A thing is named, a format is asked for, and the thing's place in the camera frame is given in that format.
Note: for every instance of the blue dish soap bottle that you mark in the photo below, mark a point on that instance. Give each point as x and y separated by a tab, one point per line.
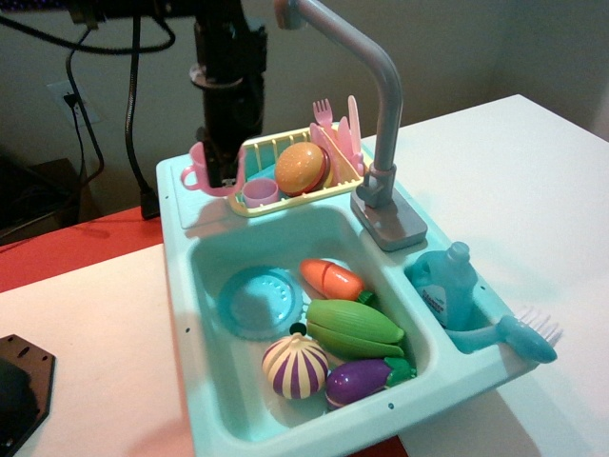
445	280

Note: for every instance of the white wall outlet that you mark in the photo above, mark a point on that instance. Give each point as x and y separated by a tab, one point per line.
64	97

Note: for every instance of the pink toy knife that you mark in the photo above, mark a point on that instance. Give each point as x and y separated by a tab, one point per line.
355	132

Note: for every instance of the toy hamburger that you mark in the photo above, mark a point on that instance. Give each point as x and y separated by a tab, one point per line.
303	168

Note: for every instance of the grey toy faucet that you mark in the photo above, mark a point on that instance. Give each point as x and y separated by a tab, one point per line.
383	211

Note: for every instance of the green toy corn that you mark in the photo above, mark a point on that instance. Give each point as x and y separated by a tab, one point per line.
352	331

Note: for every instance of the pink toy fork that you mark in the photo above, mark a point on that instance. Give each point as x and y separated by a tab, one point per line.
323	113

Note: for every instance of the pink toy cup with handle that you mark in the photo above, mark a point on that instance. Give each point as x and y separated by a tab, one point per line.
194	176

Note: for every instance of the blue toy plate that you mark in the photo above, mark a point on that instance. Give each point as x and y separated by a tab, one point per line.
260	303

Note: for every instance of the blue dish brush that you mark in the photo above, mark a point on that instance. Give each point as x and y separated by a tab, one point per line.
530	333

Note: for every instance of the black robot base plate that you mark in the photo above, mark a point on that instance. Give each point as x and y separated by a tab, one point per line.
27	373

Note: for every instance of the purple toy eggplant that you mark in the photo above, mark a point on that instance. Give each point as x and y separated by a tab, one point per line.
353	381

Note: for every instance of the pink toy plate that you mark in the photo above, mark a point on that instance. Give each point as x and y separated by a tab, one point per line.
341	168

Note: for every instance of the mint green toy sink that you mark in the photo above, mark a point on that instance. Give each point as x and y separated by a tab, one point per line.
233	410

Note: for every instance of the orange toy carrot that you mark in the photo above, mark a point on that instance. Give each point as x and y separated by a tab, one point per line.
335	282

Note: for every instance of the purple striped toy onion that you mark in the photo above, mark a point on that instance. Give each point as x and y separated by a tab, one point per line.
295	366

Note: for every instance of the yellow dish rack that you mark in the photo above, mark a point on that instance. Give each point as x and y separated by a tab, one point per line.
261	156

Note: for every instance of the small purple toy cup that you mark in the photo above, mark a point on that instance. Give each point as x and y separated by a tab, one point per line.
260	192

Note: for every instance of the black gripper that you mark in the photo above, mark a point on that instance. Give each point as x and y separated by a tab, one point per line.
233	113

